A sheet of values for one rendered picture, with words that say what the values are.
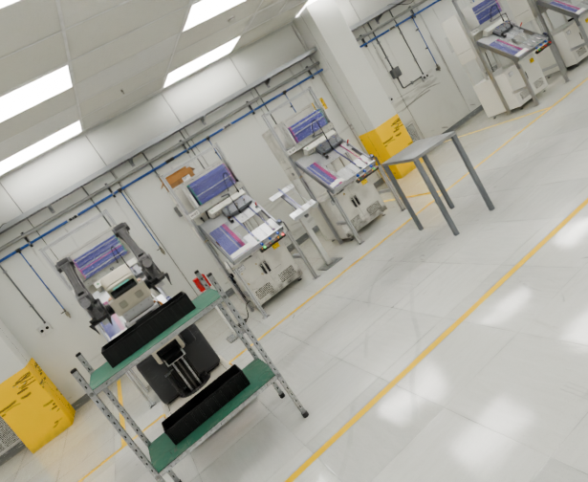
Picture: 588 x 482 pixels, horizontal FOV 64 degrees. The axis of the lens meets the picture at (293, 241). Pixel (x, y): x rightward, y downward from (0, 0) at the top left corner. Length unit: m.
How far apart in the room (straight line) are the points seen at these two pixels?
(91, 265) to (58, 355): 1.98
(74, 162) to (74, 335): 2.30
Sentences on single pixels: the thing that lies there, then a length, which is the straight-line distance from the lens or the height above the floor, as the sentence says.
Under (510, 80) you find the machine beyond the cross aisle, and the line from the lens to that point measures 8.01.
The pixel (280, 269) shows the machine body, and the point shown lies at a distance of 5.54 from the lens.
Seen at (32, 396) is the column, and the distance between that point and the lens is 6.60.
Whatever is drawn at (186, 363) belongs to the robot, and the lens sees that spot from 3.83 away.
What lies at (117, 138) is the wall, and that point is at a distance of 7.02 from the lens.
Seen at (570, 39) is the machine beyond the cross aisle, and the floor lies 0.44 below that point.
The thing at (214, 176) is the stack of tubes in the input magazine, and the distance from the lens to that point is 5.53.
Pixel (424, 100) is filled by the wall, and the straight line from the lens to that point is 9.04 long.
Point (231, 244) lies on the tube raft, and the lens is 5.19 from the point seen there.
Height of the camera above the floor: 1.52
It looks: 11 degrees down
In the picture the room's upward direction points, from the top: 32 degrees counter-clockwise
